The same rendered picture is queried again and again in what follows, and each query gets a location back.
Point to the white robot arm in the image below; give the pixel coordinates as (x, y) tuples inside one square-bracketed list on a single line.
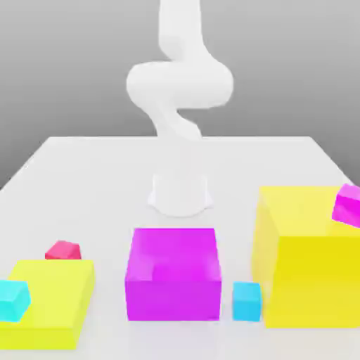
[(180, 84)]

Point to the small red cube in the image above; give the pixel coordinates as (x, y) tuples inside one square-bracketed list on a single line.
[(63, 250)]

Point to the small blue cube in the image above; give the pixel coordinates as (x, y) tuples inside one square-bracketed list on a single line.
[(246, 302)]

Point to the small magenta cube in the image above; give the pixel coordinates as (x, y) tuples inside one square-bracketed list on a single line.
[(347, 206)]

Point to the small cyan cube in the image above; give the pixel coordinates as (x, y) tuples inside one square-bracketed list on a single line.
[(12, 301)]

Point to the large magenta box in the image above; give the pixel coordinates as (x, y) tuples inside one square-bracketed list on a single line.
[(173, 281)]

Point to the large lime yellow box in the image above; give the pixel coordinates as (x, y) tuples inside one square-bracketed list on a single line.
[(53, 298)]

